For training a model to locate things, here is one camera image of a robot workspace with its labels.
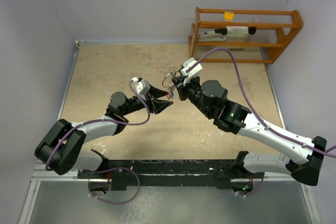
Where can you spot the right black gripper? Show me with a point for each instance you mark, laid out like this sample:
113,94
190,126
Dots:
181,89

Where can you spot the black round object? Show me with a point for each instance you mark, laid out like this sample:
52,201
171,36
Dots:
252,30

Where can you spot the black base frame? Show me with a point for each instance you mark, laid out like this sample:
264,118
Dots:
218,173

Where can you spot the white stapler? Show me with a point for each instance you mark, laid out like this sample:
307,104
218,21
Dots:
213,35

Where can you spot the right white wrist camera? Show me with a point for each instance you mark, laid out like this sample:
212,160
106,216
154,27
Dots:
190,69

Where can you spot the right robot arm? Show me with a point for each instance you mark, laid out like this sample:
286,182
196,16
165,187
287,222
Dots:
300,157

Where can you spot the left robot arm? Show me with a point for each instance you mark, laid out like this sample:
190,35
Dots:
61,148

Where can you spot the yellow sticky block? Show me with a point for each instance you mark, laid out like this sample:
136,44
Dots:
228,16

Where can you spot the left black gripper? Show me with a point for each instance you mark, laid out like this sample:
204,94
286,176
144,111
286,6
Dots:
156,105

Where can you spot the white green box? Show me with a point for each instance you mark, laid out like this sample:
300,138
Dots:
237,31

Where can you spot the wooden shelf rack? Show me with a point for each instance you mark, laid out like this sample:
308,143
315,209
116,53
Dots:
271,30

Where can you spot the staples strip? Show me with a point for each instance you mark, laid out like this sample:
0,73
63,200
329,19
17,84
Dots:
235,47

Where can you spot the silver keys bunch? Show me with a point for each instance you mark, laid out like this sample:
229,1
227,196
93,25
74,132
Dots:
171,88

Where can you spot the large silver keyring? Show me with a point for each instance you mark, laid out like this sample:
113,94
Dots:
167,80

